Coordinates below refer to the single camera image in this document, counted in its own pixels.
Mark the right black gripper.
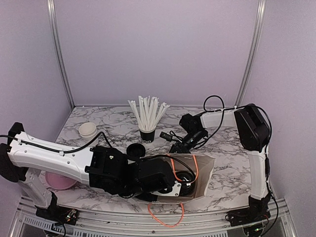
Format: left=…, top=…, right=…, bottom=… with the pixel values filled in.
left=166, top=130, right=205, bottom=163

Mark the kraft paper bag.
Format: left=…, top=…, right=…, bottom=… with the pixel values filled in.
left=138, top=152, right=217, bottom=228

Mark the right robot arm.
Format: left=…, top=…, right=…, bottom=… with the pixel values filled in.
left=170, top=103, right=272, bottom=221

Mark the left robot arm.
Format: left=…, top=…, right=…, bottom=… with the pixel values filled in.
left=0, top=122, right=182, bottom=220

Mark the black cup holding straws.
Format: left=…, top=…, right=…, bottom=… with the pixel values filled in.
left=140, top=128, right=156, bottom=144

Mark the stack of black lids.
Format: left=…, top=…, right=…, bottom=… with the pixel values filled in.
left=126, top=143, right=146, bottom=158

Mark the bundle of white wrapped straws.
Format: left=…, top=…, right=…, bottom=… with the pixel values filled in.
left=128, top=95, right=170, bottom=132

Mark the stack of white paper cups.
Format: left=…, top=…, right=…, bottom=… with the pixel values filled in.
left=79, top=122, right=97, bottom=138

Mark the pink plate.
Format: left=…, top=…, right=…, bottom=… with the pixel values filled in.
left=45, top=172, right=77, bottom=190

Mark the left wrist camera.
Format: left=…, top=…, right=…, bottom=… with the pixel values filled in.
left=169, top=181, right=182, bottom=197

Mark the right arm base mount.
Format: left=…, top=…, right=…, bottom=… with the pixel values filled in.
left=225, top=194, right=271, bottom=227

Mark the right aluminium frame post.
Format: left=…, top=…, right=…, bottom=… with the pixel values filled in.
left=235, top=0, right=267, bottom=106

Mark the aluminium frame post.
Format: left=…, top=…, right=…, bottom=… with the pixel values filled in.
left=235, top=0, right=267, bottom=106
left=47, top=0, right=75, bottom=110

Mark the front aluminium rail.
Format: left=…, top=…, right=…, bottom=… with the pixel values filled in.
left=8, top=197, right=297, bottom=237

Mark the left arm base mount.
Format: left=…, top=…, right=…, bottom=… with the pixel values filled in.
left=35, top=192, right=79, bottom=225

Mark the left aluminium frame post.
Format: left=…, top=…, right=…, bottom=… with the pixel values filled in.
left=47, top=0, right=75, bottom=110

